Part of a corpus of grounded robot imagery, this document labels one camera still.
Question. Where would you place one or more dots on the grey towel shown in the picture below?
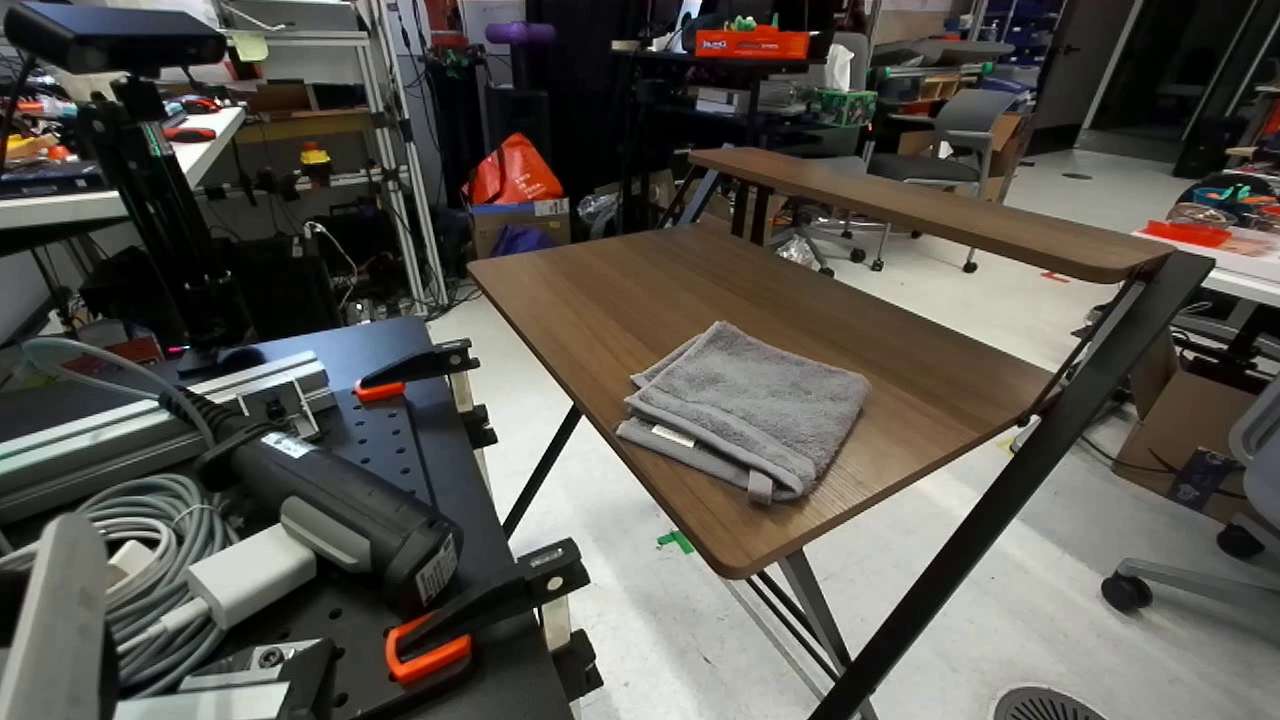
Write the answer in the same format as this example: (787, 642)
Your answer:
(752, 404)

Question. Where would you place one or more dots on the brown wooden desk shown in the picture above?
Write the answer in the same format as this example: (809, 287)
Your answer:
(744, 346)

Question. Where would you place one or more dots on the black orange bar clamp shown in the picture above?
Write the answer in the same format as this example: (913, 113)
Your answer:
(418, 368)
(486, 608)

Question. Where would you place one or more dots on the orange bag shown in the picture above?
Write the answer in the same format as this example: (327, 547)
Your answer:
(514, 173)

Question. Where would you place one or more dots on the black perforated mounting board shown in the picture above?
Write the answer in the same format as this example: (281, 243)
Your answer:
(400, 535)

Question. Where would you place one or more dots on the black handheld device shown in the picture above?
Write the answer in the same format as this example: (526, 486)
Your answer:
(345, 513)

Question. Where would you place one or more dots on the orange bin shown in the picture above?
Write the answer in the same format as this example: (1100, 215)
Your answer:
(749, 40)

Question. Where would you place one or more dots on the white metal shelving rack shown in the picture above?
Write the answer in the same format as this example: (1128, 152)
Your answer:
(386, 121)

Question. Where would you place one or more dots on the grey office chair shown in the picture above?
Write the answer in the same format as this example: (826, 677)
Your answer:
(954, 146)

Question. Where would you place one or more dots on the white power adapter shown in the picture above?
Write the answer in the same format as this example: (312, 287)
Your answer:
(244, 576)

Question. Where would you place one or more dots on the black tripod stand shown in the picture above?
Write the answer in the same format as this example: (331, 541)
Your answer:
(162, 221)

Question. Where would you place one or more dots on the round floor drain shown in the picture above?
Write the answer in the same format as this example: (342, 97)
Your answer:
(1044, 707)

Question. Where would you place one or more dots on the brown cardboard box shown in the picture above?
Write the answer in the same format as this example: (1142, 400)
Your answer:
(1182, 432)

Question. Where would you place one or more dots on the white side table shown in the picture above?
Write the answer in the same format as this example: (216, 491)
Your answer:
(1233, 267)

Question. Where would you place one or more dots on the colourful patterned bag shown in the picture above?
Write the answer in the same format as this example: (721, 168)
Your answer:
(1229, 200)

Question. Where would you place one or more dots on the black desk frame leg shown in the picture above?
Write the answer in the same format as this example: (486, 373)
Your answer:
(1014, 486)

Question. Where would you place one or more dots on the aluminium extrusion rail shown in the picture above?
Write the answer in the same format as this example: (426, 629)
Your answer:
(122, 432)

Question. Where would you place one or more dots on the black camera on tripod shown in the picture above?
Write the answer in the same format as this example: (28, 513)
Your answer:
(114, 37)

